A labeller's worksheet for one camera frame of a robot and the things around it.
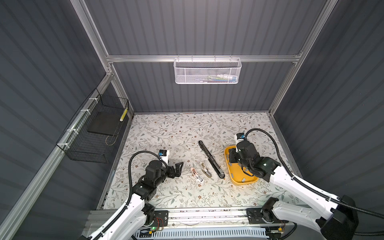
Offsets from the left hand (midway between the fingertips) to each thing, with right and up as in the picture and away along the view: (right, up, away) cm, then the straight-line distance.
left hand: (175, 162), depth 81 cm
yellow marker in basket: (-29, +26, 0) cm, 39 cm away
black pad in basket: (-35, +21, -5) cm, 42 cm away
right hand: (+30, +6, -2) cm, 31 cm away
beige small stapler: (+17, -7, +7) cm, 20 cm away
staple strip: (+39, -11, +4) cm, 41 cm away
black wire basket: (-40, +15, -9) cm, 44 cm away
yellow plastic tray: (+37, -11, +9) cm, 40 cm away
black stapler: (+21, -1, +10) cm, 24 cm away
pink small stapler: (+12, -9, +5) cm, 16 cm away
